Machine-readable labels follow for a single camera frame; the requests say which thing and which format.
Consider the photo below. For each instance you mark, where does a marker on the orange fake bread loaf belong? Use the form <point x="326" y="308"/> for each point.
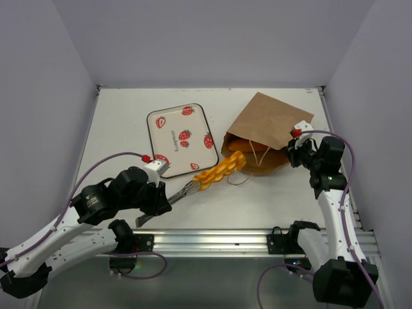
<point x="246" y="146"/>

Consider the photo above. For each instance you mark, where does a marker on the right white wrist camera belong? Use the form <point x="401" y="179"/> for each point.
<point x="301" y="132"/>

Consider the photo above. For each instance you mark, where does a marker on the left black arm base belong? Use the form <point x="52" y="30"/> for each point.
<point x="137" y="243"/>

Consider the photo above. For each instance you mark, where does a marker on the aluminium frame rail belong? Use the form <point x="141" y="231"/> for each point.
<point x="209" y="242"/>

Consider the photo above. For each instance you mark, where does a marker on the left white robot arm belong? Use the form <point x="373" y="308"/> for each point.
<point x="86" y="229"/>

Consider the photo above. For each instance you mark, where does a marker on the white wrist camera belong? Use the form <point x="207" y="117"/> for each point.
<point x="155" y="168"/>
<point x="301" y="132"/>

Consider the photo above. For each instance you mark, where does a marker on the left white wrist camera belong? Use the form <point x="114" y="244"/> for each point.
<point x="155" y="168"/>

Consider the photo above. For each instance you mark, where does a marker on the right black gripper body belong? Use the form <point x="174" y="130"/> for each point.
<point x="298" y="154"/>

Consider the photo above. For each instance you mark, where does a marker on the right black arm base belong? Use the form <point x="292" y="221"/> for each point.
<point x="286" y="243"/>

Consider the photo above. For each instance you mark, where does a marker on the strawberry pattern tray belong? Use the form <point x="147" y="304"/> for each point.
<point x="182" y="137"/>

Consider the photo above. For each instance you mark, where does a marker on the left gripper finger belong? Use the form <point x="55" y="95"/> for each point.
<point x="160" y="191"/>
<point x="152" y="207"/>

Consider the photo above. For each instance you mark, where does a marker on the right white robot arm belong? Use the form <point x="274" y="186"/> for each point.
<point x="342" y="274"/>

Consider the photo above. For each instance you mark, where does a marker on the metal tongs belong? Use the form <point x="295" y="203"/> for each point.
<point x="187" y="189"/>

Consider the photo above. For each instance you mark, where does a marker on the brown paper bag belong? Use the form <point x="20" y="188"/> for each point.
<point x="267" y="121"/>

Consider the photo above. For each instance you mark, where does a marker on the braided fake bread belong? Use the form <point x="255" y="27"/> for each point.
<point x="225" y="168"/>

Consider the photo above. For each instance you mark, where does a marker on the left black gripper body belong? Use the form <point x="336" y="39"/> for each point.
<point x="145" y="196"/>

